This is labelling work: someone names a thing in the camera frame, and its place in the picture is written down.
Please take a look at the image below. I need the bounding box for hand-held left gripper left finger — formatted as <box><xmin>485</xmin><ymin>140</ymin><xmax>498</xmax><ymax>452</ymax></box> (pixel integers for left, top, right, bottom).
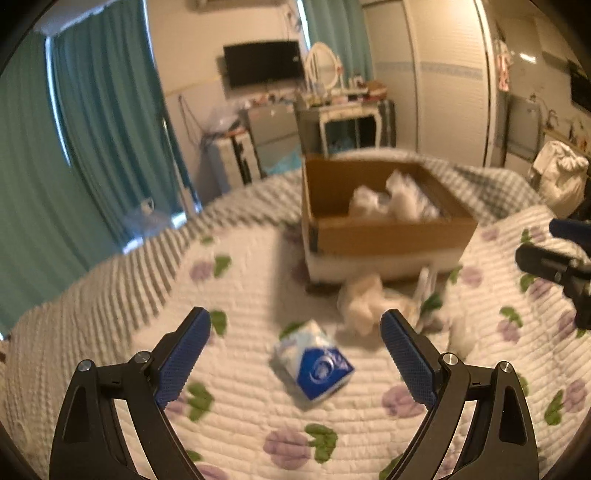
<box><xmin>48</xmin><ymin>307</ymin><xmax>213</xmax><ymax>480</ymax></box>

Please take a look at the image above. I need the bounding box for white floral quilt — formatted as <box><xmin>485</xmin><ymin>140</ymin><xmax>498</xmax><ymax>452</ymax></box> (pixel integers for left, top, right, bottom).
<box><xmin>0</xmin><ymin>203</ymin><xmax>591</xmax><ymax>480</ymax></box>

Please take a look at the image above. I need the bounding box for black wall television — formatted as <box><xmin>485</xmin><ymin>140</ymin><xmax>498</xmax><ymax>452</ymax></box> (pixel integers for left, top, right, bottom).
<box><xmin>223</xmin><ymin>41</ymin><xmax>306</xmax><ymax>89</ymax></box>

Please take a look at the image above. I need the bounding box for white dressing table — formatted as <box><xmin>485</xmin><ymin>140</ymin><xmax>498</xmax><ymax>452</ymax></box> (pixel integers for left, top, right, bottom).
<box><xmin>294</xmin><ymin>90</ymin><xmax>385</xmax><ymax>158</ymax></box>

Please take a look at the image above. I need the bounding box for blue white tissue pack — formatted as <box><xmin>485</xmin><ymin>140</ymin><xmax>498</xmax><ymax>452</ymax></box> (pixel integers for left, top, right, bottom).
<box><xmin>272</xmin><ymin>319</ymin><xmax>355</xmax><ymax>401</ymax></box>

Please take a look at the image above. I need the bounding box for crumpled clear bag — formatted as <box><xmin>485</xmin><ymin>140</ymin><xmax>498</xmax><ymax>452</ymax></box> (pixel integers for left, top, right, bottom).
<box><xmin>204</xmin><ymin>102</ymin><xmax>245</xmax><ymax>138</ymax></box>

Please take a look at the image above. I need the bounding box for white wardrobe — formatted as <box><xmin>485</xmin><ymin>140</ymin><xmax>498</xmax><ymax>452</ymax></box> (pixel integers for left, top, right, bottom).
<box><xmin>362</xmin><ymin>0</ymin><xmax>506</xmax><ymax>168</ymax></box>

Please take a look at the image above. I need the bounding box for white oval mirror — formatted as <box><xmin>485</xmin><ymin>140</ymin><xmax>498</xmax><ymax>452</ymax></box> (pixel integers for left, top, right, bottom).
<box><xmin>304</xmin><ymin>42</ymin><xmax>343</xmax><ymax>94</ymax></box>

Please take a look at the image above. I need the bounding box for white plastic-wrapped bundle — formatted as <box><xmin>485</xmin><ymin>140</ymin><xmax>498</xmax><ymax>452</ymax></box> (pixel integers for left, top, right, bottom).
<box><xmin>337</xmin><ymin>272</ymin><xmax>419</xmax><ymax>335</ymax></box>

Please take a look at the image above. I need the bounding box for teal curtain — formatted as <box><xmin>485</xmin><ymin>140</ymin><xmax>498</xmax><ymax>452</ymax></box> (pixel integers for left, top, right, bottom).
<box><xmin>0</xmin><ymin>0</ymin><xmax>204</xmax><ymax>335</ymax></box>
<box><xmin>299</xmin><ymin>0</ymin><xmax>376</xmax><ymax>88</ymax></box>

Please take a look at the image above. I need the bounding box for white cloth bag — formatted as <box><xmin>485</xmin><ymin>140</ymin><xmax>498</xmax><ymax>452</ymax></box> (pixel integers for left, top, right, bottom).
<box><xmin>527</xmin><ymin>140</ymin><xmax>590</xmax><ymax>219</ymax></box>

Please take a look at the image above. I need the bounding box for white plastic bag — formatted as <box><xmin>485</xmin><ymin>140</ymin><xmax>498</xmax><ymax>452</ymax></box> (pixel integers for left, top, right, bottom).
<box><xmin>385</xmin><ymin>169</ymin><xmax>440</xmax><ymax>221</ymax></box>
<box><xmin>348</xmin><ymin>185</ymin><xmax>393</xmax><ymax>219</ymax></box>

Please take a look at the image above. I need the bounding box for clear plastic bag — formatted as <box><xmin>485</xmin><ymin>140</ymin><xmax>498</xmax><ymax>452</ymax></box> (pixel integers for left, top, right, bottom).
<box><xmin>414</xmin><ymin>265</ymin><xmax>477</xmax><ymax>357</ymax></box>

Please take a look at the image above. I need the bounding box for clear plastic container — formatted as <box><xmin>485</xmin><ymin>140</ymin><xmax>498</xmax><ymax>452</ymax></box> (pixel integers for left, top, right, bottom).
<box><xmin>121</xmin><ymin>198</ymin><xmax>186</xmax><ymax>256</ymax></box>

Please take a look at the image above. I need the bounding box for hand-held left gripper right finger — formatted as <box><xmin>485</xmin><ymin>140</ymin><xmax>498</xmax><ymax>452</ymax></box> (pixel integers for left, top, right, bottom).
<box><xmin>379</xmin><ymin>309</ymin><xmax>541</xmax><ymax>480</ymax></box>

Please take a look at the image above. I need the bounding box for brown cardboard box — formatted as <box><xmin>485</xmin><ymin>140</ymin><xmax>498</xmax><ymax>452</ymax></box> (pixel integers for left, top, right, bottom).
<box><xmin>301</xmin><ymin>154</ymin><xmax>479</xmax><ymax>287</ymax></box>

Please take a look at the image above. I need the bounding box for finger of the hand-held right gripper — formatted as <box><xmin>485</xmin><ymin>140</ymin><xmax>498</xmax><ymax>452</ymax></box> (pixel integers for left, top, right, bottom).
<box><xmin>549</xmin><ymin>218</ymin><xmax>591</xmax><ymax>243</ymax></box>
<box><xmin>515</xmin><ymin>243</ymin><xmax>591</xmax><ymax>289</ymax></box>

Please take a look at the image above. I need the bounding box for grey cabinet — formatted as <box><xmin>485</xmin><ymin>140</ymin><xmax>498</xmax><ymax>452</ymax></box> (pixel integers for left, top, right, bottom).
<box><xmin>244</xmin><ymin>104</ymin><xmax>302</xmax><ymax>178</ymax></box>

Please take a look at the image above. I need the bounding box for pale blue appliance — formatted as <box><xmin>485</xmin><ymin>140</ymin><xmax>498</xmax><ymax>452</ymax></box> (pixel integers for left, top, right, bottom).
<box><xmin>199</xmin><ymin>136</ymin><xmax>260</xmax><ymax>197</ymax></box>

